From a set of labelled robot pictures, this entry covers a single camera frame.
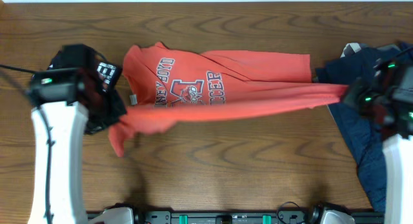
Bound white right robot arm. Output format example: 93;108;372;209
341;59;412;224

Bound grey white garment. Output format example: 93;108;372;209
340;43;401;57

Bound black printed folded t-shirt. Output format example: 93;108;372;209
31;49;124;92

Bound navy blue garment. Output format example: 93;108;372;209
314;42;412;212

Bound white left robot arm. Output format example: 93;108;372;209
28;68;134;224

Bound orange printed t-shirt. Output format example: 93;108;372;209
108;43;346;157

